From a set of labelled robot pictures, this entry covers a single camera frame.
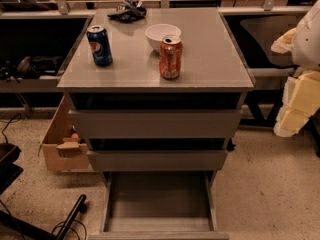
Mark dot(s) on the grey bottom drawer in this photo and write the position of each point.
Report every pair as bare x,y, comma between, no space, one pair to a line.
158,206

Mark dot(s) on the grey drawer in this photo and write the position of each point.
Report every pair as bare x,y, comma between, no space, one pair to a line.
127,124
179,154
158,206

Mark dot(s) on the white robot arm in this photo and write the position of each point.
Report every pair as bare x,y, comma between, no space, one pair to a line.
306,40

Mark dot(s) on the grey drawer cabinet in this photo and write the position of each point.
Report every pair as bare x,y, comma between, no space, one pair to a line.
212,73

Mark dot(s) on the grey top drawer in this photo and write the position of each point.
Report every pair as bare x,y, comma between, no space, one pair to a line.
127,124

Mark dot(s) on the grey middle drawer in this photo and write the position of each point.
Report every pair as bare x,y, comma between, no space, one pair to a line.
179,154

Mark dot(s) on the orange soda can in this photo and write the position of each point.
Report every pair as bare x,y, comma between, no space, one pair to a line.
170,54

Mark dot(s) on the white bowl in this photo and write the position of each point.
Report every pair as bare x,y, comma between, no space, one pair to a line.
155,34

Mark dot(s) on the blue Pepsi can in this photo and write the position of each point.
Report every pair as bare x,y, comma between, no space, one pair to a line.
99,43

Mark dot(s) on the cardboard box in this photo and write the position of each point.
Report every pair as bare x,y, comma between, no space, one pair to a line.
61,146

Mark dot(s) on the black crumpled glove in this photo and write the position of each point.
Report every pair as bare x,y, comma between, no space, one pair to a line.
128,11

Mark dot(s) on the black headphones on shelf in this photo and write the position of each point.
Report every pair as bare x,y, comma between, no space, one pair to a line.
31,67

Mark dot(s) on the dark chair seat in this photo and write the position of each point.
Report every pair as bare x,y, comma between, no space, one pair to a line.
264,31

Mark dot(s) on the black office chair base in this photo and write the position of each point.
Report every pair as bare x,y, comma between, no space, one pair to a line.
15,201

